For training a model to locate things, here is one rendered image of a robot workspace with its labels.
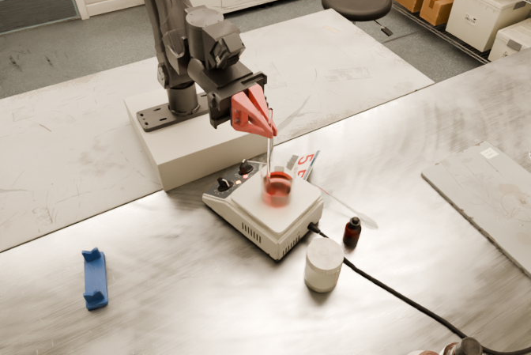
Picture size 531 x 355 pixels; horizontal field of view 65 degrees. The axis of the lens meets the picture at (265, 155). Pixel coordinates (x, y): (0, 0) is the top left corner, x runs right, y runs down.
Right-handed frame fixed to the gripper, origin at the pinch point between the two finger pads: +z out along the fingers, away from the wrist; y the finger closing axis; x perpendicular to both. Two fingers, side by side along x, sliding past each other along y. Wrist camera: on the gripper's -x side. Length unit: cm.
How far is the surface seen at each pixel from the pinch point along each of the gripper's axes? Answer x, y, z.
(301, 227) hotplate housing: 19.4, 2.3, 6.7
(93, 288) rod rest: 23.8, -31.3, -6.3
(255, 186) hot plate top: 16.1, -0.5, -3.2
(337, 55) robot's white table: 26, 51, -35
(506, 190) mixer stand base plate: 23, 43, 23
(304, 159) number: 23.1, 15.4, -7.4
